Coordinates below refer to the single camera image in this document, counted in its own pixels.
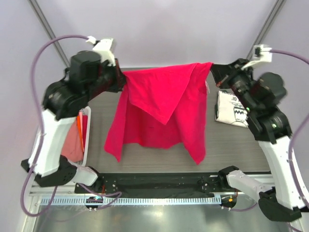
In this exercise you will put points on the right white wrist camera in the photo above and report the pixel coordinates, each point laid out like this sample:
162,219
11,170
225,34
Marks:
261,55

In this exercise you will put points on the white plastic laundry basket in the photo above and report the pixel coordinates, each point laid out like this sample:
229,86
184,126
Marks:
86,112

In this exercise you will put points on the right aluminium frame post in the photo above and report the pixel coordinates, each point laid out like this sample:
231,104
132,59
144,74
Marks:
267,25

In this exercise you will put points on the magenta pink t shirt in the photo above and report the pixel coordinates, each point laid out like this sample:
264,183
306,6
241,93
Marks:
162,107

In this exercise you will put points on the salmon pink t shirt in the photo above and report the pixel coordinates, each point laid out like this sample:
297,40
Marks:
72,146

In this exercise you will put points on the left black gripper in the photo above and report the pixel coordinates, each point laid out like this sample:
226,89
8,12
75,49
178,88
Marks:
119,77

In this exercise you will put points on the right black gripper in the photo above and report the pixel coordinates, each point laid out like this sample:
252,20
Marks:
223,73

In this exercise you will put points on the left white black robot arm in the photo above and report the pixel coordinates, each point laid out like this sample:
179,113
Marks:
58,111

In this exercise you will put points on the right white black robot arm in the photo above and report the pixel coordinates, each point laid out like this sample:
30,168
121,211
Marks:
271,129

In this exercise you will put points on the white slotted cable duct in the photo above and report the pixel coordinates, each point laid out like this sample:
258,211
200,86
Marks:
96,200

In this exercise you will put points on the aluminium frame post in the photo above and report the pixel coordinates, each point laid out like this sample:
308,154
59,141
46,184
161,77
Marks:
48,30
267,25

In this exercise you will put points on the orange t shirt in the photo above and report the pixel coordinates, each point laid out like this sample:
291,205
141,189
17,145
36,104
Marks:
80,131

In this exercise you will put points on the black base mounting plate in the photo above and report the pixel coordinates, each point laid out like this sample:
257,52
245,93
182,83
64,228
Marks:
161,185

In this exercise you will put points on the white printed folded t shirt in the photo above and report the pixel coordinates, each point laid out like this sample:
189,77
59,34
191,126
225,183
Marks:
231,111

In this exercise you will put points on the left aluminium frame post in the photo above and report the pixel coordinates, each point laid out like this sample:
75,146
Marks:
48,30

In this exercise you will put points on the dark green folded t shirt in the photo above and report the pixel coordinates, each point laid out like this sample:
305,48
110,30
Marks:
216,111

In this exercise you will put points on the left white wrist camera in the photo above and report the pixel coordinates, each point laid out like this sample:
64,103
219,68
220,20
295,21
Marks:
105,48

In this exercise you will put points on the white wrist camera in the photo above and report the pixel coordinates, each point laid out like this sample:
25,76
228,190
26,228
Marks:
261,55
105,48

